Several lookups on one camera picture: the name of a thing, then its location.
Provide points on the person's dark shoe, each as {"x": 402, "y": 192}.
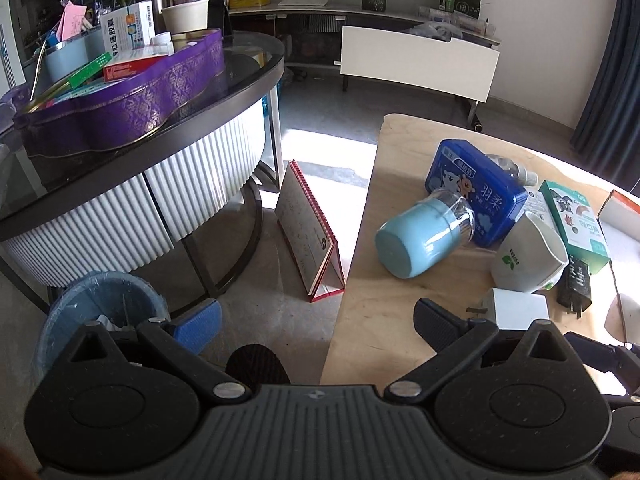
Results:
{"x": 257, "y": 365}

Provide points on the blue trash bin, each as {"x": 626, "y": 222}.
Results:
{"x": 100, "y": 295}

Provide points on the white round object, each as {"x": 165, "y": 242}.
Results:
{"x": 627, "y": 315}

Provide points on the slim green box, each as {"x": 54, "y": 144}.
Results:
{"x": 90, "y": 70}

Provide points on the flat red box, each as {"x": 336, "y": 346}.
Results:
{"x": 130, "y": 67}

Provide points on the pink paper note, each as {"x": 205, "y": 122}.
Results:
{"x": 70, "y": 22}

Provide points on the white paper cup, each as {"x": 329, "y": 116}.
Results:
{"x": 185, "y": 17}

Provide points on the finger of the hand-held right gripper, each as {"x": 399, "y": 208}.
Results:
{"x": 592, "y": 352}

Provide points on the blue detergent refill pouch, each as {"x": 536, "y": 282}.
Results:
{"x": 480, "y": 180}

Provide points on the white cup with green leaf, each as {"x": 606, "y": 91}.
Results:
{"x": 525, "y": 255}

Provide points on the white charger plug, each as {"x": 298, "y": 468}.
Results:
{"x": 515, "y": 307}

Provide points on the pale blue pen holder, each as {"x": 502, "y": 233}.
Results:
{"x": 65, "y": 60}

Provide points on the light blue thermos cup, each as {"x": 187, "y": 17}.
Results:
{"x": 415, "y": 240}

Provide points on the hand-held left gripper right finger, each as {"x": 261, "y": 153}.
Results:
{"x": 434, "y": 327}

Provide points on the white and blue medicine box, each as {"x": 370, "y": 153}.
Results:
{"x": 125, "y": 25}

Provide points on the green cartoon bandage box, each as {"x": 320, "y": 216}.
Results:
{"x": 575, "y": 220}

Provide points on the red desk calendar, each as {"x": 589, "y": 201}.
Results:
{"x": 305, "y": 225}

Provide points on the purple patterned tin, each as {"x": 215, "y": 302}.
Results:
{"x": 140, "y": 95}

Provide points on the black charger plug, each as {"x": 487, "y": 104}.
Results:
{"x": 575, "y": 280}

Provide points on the grey crumpled plastic bag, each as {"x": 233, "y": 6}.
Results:
{"x": 435, "y": 30}

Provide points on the small white pill bottle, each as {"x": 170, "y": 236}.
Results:
{"x": 161, "y": 42}

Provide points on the dark blue curtain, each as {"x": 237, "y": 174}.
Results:
{"x": 612, "y": 85}

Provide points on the steel thermos bottle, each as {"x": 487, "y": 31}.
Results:
{"x": 157, "y": 0}

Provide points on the low tv cabinet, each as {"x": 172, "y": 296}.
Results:
{"x": 310, "y": 30}

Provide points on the small white printed box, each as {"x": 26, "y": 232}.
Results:
{"x": 536, "y": 202}

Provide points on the clear bottle with white cap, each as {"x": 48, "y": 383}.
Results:
{"x": 505, "y": 165}

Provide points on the round table with ribbed sides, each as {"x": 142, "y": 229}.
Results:
{"x": 190, "y": 180}

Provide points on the orange-rimmed cardboard box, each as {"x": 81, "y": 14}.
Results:
{"x": 622, "y": 210}

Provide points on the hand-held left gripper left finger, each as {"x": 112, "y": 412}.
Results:
{"x": 201, "y": 324}

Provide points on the white panel on stand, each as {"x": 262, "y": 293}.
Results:
{"x": 420, "y": 62}

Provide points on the clear plastic containers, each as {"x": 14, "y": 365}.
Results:
{"x": 465, "y": 22}

